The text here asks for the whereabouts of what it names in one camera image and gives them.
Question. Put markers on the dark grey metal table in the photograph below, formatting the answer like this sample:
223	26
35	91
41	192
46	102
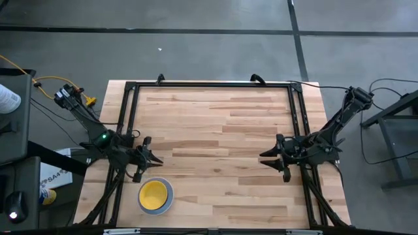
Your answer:
392	109

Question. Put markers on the black aluminium rig frame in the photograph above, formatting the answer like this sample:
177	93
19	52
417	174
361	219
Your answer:
212	85

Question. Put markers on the white cardboard box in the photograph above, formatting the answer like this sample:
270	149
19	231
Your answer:
55	178

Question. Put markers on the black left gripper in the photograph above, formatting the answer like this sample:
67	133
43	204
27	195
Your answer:
139	160

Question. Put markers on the black computer mouse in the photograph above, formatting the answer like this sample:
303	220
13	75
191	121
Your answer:
18	204

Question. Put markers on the yellow and blue bottle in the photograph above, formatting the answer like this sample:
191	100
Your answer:
49	197

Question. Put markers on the yellow plastic bowl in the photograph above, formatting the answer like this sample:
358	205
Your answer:
153	195

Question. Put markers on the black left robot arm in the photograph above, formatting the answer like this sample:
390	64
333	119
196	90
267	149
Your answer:
81	114

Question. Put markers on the black desk support bar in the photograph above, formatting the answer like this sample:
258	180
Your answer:
55	158

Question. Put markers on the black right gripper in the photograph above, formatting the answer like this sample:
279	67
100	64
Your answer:
292	150

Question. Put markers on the white labelled bottle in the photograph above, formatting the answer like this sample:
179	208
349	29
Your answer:
8	99

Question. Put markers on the dark grey desk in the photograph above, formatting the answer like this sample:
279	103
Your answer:
29	182
16	137

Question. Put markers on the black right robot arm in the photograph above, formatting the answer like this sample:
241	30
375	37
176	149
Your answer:
339	122

